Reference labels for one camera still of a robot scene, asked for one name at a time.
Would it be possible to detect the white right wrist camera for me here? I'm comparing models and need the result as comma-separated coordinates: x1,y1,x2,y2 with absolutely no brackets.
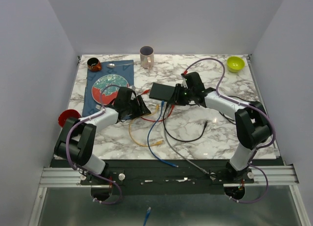
181,73,188,88

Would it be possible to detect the small brown orange cup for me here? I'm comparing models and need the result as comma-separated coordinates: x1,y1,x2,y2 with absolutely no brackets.
87,57,102,72

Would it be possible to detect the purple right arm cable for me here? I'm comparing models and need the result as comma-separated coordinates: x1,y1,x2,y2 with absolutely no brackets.
183,57,277,204

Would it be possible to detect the blue cable on floor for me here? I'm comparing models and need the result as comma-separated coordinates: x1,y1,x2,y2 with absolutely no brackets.
142,207,152,226

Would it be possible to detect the yellow ethernet cable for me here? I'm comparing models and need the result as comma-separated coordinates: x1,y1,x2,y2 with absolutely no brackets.
128,103,164,147

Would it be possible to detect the metal spoon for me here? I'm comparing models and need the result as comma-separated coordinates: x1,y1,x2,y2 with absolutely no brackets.
107,63,133,68

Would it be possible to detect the red and teal plate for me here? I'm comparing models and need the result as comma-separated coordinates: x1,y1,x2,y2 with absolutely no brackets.
91,74,129,105

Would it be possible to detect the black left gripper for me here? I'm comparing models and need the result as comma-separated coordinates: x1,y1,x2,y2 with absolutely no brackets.
125,95,152,120

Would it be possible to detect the pink ceramic mug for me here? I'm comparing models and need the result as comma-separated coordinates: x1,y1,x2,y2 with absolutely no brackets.
139,45,154,69

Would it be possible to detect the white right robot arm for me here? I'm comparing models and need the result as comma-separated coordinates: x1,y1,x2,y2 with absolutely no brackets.
168,72,273,183

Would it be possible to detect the black mounting base bar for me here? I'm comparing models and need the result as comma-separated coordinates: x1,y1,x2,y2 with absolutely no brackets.
80,159,255,196

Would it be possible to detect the red black patterned mug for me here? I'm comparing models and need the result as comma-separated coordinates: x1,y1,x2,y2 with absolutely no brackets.
58,109,81,127

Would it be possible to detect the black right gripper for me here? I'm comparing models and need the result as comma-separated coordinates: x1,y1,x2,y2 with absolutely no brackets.
167,84,194,107

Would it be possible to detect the blue ethernet cable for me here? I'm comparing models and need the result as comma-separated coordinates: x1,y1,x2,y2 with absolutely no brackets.
146,103,179,168

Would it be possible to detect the black ethernet cable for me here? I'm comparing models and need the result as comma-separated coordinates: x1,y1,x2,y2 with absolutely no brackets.
162,105,208,142
219,95,245,125

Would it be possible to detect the grey ethernet cable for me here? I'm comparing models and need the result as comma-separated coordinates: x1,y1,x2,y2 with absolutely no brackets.
162,106,211,175

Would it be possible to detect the lime green bowl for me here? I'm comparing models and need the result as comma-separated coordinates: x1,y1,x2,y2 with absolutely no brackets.
226,56,245,73

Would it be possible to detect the red ethernet cable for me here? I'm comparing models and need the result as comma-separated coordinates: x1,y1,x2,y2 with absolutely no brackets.
139,89,175,122

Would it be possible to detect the black network switch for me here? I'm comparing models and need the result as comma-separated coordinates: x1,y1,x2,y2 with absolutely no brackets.
149,83,175,102

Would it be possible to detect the blue placemat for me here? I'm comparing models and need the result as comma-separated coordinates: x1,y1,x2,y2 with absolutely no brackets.
82,60,134,117

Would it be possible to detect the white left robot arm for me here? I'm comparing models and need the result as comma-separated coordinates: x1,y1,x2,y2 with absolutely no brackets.
54,87,151,184

